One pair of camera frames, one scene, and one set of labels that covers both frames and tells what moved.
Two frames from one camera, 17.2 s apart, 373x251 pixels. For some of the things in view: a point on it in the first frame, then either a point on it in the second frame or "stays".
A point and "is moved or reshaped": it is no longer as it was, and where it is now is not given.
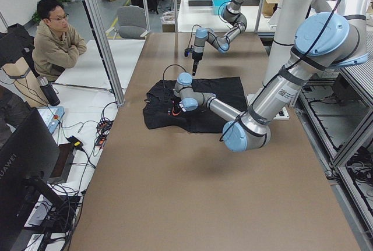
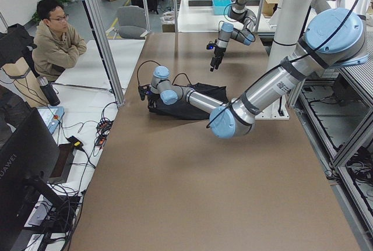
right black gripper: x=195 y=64 to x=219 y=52
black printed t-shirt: x=162 y=110 is moved or reshaped
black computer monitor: x=29 y=158 stays
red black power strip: x=103 y=128 stays
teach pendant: x=52 y=116 stays
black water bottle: x=49 y=90 stays
